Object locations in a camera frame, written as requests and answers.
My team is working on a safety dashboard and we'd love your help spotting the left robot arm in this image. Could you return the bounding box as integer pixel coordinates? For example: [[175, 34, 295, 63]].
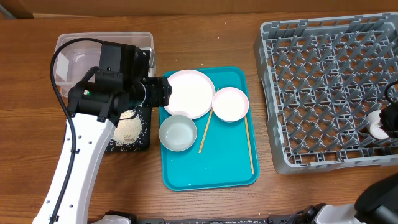
[[33, 40, 172, 223]]

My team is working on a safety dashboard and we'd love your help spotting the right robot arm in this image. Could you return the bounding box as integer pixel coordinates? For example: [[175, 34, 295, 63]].
[[287, 103, 397, 224]]

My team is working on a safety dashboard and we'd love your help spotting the white cup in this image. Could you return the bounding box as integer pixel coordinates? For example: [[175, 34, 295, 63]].
[[366, 110, 389, 139]]

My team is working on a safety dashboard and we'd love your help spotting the clear plastic bin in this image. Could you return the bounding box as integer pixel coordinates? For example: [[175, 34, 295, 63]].
[[54, 32, 156, 97]]

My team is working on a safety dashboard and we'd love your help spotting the wooden chopstick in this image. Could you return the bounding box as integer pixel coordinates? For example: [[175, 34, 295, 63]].
[[244, 115, 254, 175], [198, 106, 213, 154]]

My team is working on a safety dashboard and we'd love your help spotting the white rice pile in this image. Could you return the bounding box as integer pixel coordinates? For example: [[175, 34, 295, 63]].
[[112, 109, 147, 151]]

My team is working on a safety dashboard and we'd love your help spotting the grey dish rack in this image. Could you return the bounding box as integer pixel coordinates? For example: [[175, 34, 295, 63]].
[[254, 12, 397, 174]]

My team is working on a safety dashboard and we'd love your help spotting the white bowl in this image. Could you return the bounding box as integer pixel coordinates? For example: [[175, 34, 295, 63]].
[[212, 87, 249, 123]]

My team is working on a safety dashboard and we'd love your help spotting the grey bowl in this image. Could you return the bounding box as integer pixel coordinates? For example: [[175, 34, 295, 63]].
[[159, 115, 197, 152]]

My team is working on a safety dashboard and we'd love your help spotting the teal serving tray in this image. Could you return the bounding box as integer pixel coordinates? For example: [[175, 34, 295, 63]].
[[159, 67, 259, 191]]

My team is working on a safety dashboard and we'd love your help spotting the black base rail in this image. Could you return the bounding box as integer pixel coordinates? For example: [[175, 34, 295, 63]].
[[90, 211, 312, 224]]

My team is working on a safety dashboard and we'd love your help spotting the black tray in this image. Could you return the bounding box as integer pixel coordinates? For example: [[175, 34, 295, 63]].
[[106, 107, 152, 152]]

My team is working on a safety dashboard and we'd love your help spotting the white plate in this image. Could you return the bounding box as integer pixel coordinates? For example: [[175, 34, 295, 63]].
[[164, 70, 216, 119]]

